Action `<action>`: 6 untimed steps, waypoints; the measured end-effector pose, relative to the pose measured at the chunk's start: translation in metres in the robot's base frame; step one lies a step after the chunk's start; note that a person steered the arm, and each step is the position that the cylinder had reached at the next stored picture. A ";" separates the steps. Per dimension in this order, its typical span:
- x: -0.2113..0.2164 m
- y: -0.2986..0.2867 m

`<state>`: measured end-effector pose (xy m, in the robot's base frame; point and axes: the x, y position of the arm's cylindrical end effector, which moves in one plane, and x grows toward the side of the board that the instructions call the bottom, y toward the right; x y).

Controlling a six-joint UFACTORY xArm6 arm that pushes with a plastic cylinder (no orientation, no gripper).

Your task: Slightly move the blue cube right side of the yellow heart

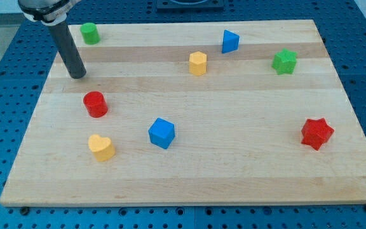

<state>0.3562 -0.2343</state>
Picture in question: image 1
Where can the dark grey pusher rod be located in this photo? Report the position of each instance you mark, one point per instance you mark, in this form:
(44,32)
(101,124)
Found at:
(67,50)

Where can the yellow heart block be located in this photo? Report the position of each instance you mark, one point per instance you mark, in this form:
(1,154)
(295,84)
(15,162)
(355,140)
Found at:
(102,148)

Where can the blue cube block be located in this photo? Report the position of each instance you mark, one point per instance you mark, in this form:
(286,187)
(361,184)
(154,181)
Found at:
(162,133)

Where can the green cylinder block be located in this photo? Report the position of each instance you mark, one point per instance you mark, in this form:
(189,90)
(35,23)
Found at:
(90,33)

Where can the red cylinder block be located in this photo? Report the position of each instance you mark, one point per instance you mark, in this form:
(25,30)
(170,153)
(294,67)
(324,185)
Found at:
(95,104)

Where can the yellow hexagon block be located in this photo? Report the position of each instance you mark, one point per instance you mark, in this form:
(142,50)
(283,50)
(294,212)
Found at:
(198,63)

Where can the blue triangle block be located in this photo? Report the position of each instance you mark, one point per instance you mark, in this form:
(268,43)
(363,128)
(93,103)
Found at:
(230,41)

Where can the wooden board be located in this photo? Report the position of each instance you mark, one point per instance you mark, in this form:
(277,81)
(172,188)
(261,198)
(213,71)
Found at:
(237,127)

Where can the green star block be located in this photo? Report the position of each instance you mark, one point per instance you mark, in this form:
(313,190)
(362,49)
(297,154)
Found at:
(284,62)

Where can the red star block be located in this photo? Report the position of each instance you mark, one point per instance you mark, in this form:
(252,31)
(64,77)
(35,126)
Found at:
(315,133)

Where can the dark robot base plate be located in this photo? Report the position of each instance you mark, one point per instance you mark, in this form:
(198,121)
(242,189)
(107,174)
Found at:
(188,4)

